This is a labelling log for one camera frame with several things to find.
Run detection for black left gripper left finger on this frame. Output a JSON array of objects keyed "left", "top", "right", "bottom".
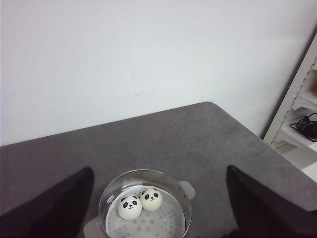
[{"left": 0, "top": 167, "right": 94, "bottom": 238}]

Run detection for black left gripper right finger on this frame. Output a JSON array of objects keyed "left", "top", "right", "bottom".
[{"left": 226, "top": 165, "right": 317, "bottom": 238}]

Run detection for stainless steel steamer pot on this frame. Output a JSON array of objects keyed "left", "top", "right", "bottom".
[{"left": 83, "top": 170, "right": 196, "bottom": 238}]

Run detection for panda bun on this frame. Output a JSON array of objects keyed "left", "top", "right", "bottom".
[
  {"left": 117, "top": 195, "right": 142, "bottom": 221},
  {"left": 140, "top": 187, "right": 163, "bottom": 212}
]

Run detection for white steamer liner cloth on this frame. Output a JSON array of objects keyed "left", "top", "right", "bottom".
[{"left": 103, "top": 191, "right": 186, "bottom": 238}]

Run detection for white shelving unit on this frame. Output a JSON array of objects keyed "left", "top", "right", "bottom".
[{"left": 264, "top": 37, "right": 317, "bottom": 181}]

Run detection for black cable bundle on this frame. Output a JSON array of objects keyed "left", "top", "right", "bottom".
[{"left": 289, "top": 113, "right": 317, "bottom": 143}]

